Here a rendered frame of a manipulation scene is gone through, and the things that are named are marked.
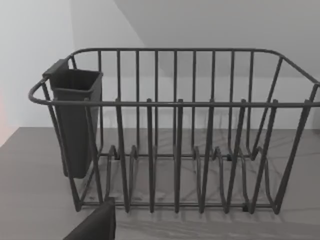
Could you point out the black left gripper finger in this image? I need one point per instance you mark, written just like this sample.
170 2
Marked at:
100 225

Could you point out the dark grey cutlery holder cup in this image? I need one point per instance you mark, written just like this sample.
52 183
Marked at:
75 120

